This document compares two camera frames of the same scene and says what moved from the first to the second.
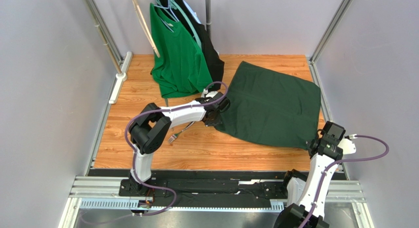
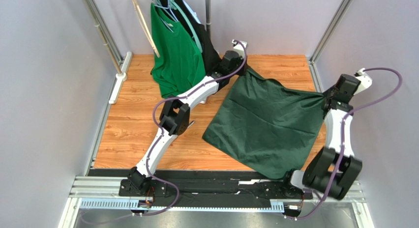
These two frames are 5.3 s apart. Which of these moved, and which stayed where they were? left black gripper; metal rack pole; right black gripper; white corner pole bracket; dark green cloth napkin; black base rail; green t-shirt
Moved: right black gripper; dark green cloth napkin; left black gripper
Stayed: white corner pole bracket; black base rail; green t-shirt; metal rack pole
